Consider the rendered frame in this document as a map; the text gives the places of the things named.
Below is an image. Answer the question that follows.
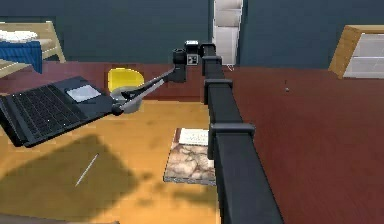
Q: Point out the brown marbled book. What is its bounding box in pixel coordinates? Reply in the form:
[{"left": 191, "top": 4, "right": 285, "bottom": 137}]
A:
[{"left": 162, "top": 127, "right": 217, "bottom": 186}]

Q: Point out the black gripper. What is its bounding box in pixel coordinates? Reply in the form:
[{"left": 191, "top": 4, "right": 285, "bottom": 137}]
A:
[{"left": 111, "top": 48, "right": 188, "bottom": 117}]

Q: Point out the yellow chair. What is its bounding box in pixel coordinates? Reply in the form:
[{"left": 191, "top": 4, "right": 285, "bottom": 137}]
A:
[{"left": 107, "top": 67, "right": 146, "bottom": 93}]

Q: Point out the wooden desk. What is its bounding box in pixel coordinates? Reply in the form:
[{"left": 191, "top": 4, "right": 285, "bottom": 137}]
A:
[{"left": 0, "top": 98, "right": 222, "bottom": 224}]

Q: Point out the wooden shelf with white drawers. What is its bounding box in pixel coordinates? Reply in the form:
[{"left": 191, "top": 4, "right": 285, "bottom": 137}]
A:
[{"left": 328, "top": 24, "right": 384, "bottom": 80}]

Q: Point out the white room door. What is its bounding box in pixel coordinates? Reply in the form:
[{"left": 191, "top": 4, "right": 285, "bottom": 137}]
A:
[{"left": 212, "top": 0, "right": 244, "bottom": 66}]

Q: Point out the dark grey laptop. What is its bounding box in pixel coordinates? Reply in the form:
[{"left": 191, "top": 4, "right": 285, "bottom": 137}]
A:
[{"left": 0, "top": 75, "right": 117, "bottom": 148}]

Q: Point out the wooden bed with blue blanket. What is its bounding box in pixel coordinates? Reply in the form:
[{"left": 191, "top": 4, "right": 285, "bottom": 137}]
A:
[{"left": 0, "top": 20, "right": 67, "bottom": 80}]

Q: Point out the white pen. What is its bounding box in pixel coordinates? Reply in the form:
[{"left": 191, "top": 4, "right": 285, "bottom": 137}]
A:
[{"left": 74, "top": 153, "right": 100, "bottom": 188}]

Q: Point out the white pillow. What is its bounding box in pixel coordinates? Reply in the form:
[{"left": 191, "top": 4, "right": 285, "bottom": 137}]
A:
[{"left": 0, "top": 29, "right": 39, "bottom": 44}]

